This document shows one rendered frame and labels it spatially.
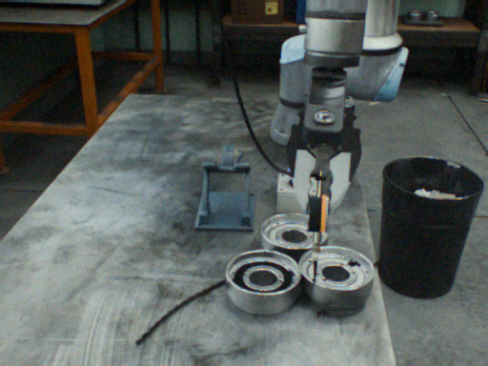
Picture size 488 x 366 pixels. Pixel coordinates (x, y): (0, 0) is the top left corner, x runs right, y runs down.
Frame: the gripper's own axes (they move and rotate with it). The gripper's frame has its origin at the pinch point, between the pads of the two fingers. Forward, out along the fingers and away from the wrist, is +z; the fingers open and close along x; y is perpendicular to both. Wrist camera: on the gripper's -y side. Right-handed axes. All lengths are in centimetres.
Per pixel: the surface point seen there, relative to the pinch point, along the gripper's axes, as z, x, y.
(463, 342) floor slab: 80, -54, 96
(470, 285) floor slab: 75, -63, 128
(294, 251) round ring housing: 9.1, 2.7, 4.3
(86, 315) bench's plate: 15.1, 29.8, -8.9
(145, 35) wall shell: 17, 138, 404
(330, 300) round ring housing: 11.8, -2.5, -4.3
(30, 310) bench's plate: 15.2, 37.6, -8.7
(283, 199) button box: 7.5, 5.3, 21.2
